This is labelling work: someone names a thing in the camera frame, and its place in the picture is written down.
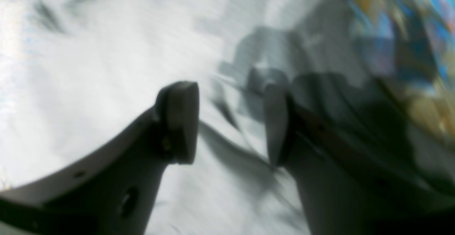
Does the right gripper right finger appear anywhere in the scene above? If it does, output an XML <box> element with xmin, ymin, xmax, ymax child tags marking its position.
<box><xmin>265</xmin><ymin>84</ymin><xmax>454</xmax><ymax>235</ymax></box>

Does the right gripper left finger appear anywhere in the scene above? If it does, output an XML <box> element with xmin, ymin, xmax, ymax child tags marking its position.
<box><xmin>0</xmin><ymin>81</ymin><xmax>199</xmax><ymax>235</ymax></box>

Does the grey T-shirt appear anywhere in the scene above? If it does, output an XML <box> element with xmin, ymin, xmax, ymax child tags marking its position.
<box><xmin>1</xmin><ymin>0</ymin><xmax>454</xmax><ymax>235</ymax></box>

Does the patterned tablecloth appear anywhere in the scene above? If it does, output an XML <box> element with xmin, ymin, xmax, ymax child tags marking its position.
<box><xmin>347</xmin><ymin>0</ymin><xmax>454</xmax><ymax>143</ymax></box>

